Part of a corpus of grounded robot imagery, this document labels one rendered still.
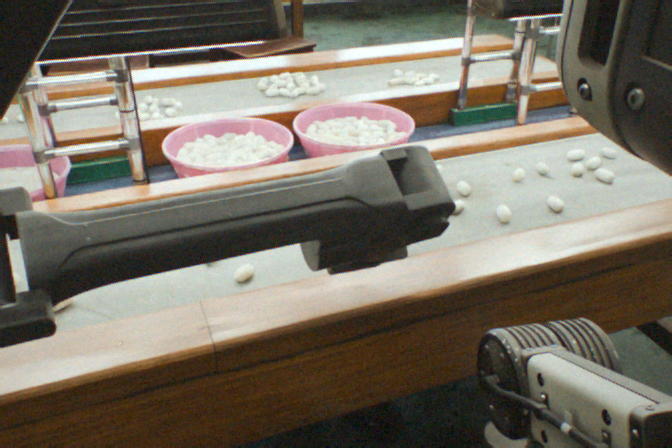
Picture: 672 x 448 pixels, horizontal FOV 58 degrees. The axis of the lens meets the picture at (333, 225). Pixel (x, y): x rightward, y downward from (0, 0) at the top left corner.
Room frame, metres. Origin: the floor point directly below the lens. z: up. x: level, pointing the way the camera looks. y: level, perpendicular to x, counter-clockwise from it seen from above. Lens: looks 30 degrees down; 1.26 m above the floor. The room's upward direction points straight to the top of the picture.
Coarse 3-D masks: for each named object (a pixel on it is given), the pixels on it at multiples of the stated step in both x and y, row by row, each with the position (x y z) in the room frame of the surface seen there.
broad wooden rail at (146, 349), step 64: (448, 256) 0.75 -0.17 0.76; (512, 256) 0.75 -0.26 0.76; (576, 256) 0.75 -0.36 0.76; (640, 256) 0.79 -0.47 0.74; (128, 320) 0.60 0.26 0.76; (192, 320) 0.60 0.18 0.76; (256, 320) 0.60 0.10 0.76; (320, 320) 0.60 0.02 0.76; (384, 320) 0.63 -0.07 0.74; (448, 320) 0.67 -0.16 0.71; (512, 320) 0.71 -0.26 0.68; (640, 320) 0.81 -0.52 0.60; (0, 384) 0.49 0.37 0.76; (64, 384) 0.49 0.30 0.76; (128, 384) 0.51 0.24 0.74; (192, 384) 0.54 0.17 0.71; (256, 384) 0.57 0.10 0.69; (320, 384) 0.60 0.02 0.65; (384, 384) 0.64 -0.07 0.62
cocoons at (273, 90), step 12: (300, 72) 1.69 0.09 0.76; (396, 72) 1.70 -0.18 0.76; (408, 72) 1.70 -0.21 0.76; (264, 84) 1.59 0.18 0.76; (276, 84) 1.61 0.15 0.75; (288, 84) 1.59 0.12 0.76; (300, 84) 1.62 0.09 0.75; (312, 84) 1.62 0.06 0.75; (324, 84) 1.59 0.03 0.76; (420, 84) 1.61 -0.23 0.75; (144, 108) 1.41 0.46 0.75; (156, 108) 1.41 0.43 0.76; (180, 108) 1.42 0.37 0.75; (144, 120) 1.35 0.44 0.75
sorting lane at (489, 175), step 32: (448, 160) 1.14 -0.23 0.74; (480, 160) 1.14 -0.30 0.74; (512, 160) 1.14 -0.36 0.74; (544, 160) 1.14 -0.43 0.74; (576, 160) 1.14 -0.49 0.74; (608, 160) 1.14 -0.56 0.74; (640, 160) 1.14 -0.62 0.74; (480, 192) 1.00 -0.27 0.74; (512, 192) 1.00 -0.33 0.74; (544, 192) 1.00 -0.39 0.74; (576, 192) 1.00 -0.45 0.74; (608, 192) 1.00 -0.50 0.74; (640, 192) 1.00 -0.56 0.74; (480, 224) 0.88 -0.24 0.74; (512, 224) 0.88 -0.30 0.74; (544, 224) 0.88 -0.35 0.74; (256, 256) 0.78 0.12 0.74; (288, 256) 0.78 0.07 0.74; (128, 288) 0.70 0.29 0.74; (160, 288) 0.70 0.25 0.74; (192, 288) 0.70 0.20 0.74; (224, 288) 0.70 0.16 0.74; (256, 288) 0.70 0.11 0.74; (64, 320) 0.63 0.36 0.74; (96, 320) 0.63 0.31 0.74
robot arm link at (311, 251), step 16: (416, 224) 0.49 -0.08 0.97; (432, 224) 0.49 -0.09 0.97; (448, 224) 0.50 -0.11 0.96; (320, 240) 0.50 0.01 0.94; (336, 240) 0.50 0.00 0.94; (352, 240) 0.52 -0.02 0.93; (368, 240) 0.53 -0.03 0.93; (416, 240) 0.50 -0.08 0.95; (304, 256) 0.54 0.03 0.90; (320, 256) 0.50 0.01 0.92; (336, 256) 0.51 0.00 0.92; (352, 256) 0.52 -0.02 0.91
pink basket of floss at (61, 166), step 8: (24, 144) 1.15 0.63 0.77; (0, 152) 1.13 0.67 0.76; (8, 152) 1.14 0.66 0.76; (16, 152) 1.14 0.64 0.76; (8, 160) 1.13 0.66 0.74; (16, 160) 1.14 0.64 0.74; (24, 160) 1.14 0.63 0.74; (32, 160) 1.14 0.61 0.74; (56, 160) 1.11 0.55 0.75; (64, 160) 1.09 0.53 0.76; (0, 168) 1.12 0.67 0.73; (16, 168) 1.13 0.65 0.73; (24, 168) 1.13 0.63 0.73; (32, 168) 1.13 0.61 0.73; (56, 168) 1.11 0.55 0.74; (64, 168) 1.08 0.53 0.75; (64, 176) 1.01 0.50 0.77; (56, 184) 0.99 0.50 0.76; (64, 184) 1.03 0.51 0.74; (32, 192) 0.94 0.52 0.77; (40, 192) 0.95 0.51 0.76; (64, 192) 1.04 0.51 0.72; (32, 200) 0.94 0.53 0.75; (40, 200) 0.96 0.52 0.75
